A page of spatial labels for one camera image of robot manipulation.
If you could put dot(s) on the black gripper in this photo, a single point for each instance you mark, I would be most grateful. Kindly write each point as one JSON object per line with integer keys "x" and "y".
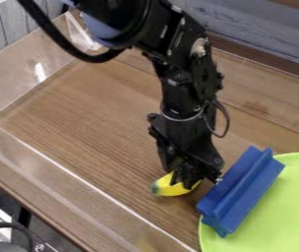
{"x": 186, "y": 150}

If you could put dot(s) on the yellow toy banana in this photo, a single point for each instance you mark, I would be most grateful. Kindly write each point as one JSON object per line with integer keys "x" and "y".
{"x": 165, "y": 189}

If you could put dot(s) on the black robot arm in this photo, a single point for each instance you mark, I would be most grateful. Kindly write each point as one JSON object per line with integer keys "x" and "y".
{"x": 174, "y": 42}

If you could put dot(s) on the green plate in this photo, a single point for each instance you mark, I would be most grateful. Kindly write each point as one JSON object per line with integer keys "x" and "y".
{"x": 271, "y": 229}

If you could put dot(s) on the blue plastic block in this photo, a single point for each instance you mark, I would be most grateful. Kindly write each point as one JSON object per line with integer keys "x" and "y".
{"x": 228, "y": 203}

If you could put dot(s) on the clear acrylic barrier wall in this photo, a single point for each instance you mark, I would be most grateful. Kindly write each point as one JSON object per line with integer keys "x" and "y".
{"x": 78, "y": 159}

